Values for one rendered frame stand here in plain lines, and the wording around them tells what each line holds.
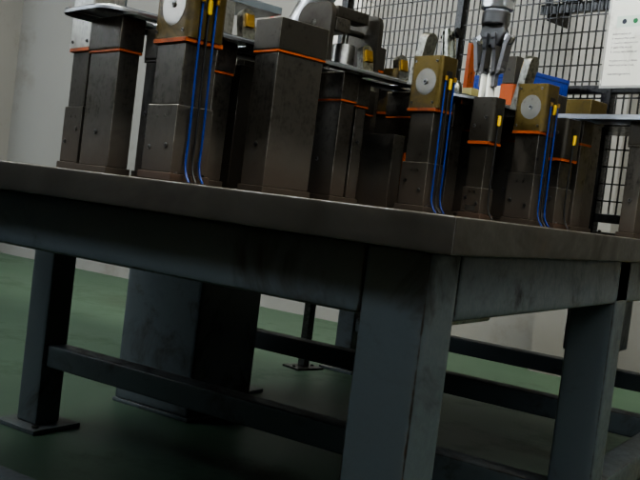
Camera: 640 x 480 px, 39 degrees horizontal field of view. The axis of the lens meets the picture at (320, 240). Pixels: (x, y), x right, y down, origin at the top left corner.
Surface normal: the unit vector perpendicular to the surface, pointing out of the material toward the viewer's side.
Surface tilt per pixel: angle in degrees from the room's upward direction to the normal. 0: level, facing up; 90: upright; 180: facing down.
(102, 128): 90
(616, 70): 90
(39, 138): 90
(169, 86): 90
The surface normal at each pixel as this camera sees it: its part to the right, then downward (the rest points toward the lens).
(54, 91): -0.54, -0.03
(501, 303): 0.83, 0.13
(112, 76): -0.75, -0.06
